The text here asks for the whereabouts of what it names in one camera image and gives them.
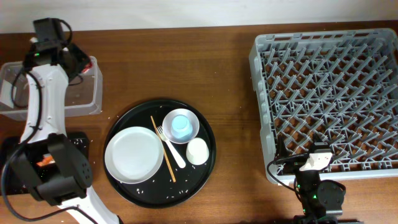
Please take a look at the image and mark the orange carrot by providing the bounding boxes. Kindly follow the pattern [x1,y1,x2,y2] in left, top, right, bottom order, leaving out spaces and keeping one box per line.
[36,156,55,167]

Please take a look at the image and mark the round black serving tray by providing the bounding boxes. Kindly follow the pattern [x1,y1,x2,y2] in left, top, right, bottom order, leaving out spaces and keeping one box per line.
[105,99,216,208]

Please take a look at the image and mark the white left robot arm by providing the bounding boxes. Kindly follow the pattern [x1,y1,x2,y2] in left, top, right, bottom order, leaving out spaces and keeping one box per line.
[1,18,122,223]

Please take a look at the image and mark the clear plastic waste bin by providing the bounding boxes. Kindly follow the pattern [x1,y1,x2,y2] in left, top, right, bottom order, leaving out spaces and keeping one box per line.
[1,56,103,121]

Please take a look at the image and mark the light blue cup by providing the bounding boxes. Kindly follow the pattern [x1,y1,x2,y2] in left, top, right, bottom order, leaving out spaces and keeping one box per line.
[171,115,193,140]

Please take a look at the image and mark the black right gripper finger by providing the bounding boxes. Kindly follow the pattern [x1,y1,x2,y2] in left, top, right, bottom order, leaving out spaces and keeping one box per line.
[312,133,329,152]
[275,136,288,159]

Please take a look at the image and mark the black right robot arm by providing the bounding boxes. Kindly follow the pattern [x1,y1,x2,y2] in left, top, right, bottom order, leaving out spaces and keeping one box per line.
[275,134,346,224]

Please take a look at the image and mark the white plastic fork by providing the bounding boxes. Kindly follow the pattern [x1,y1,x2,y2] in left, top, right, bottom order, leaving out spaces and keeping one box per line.
[157,126,186,169]

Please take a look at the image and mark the large white plate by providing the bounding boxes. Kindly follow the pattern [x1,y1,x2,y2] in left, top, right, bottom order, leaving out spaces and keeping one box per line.
[104,126,164,184]

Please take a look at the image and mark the grey plastic dishwasher rack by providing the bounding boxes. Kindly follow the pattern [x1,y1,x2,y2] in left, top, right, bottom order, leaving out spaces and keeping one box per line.
[249,28,397,184]

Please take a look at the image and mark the red snack wrapper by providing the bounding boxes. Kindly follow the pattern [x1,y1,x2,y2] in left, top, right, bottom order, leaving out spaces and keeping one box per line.
[81,62,93,73]

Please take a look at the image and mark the small grey bowl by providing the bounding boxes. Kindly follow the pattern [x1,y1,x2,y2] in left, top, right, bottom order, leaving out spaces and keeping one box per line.
[162,108,200,144]

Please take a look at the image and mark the wooden chopstick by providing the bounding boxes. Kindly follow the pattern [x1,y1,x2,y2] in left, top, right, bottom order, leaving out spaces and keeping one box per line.
[150,115,176,183]

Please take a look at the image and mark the white ceramic cup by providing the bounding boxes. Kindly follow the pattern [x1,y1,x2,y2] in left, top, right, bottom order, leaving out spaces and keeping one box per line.
[186,138,210,166]

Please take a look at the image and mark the black rectangular waste tray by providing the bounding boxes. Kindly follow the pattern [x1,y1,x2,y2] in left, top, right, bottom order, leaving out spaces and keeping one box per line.
[1,132,90,195]

